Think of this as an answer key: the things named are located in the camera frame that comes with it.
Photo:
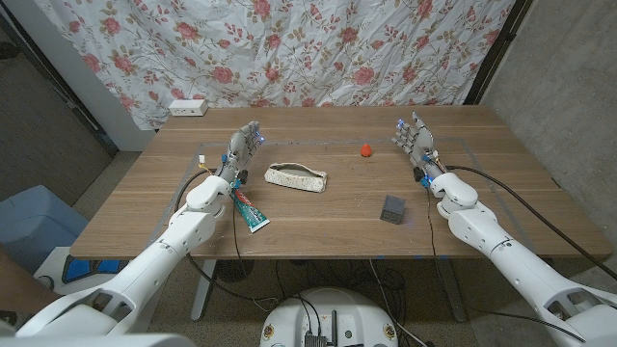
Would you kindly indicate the white robot torso edge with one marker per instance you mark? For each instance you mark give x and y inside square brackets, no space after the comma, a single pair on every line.
[96,340]

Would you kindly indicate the cream patterned pen bag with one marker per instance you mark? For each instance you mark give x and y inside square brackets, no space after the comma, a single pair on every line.
[296,179]

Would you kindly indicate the black round fan base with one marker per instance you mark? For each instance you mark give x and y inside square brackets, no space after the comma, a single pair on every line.
[234,271]

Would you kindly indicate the white power strip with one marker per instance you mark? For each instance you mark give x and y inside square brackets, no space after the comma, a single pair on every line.
[188,108]

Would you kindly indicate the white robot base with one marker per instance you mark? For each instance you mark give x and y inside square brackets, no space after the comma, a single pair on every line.
[332,308]

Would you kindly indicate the person leg brown trousers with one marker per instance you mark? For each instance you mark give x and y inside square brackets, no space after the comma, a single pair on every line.
[21,284]

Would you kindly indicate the green red toothpaste tube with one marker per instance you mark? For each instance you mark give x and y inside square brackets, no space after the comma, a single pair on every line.
[250,214]

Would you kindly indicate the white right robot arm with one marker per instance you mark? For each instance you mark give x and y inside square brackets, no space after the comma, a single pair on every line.
[506,246]

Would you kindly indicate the floral rose backdrop cloth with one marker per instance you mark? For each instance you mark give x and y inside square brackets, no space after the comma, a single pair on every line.
[289,53]

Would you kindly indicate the white table leg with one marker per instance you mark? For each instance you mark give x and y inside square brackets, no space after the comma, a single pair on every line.
[202,294]
[453,294]

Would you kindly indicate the blue plastic bin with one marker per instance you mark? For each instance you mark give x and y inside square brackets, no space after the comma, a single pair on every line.
[34,221]

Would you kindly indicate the gray block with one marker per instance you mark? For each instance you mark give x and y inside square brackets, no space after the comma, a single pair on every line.
[392,210]

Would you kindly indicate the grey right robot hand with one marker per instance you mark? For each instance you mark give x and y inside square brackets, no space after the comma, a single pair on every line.
[419,142]

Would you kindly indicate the white board blue print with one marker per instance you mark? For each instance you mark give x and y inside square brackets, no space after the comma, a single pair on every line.
[58,270]

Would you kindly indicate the black backdrop stand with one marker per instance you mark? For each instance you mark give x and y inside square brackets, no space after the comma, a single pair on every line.
[496,53]

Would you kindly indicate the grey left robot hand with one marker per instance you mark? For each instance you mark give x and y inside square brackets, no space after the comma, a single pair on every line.
[243,144]

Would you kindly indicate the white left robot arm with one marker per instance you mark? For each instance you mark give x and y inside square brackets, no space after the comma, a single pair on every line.
[164,248]

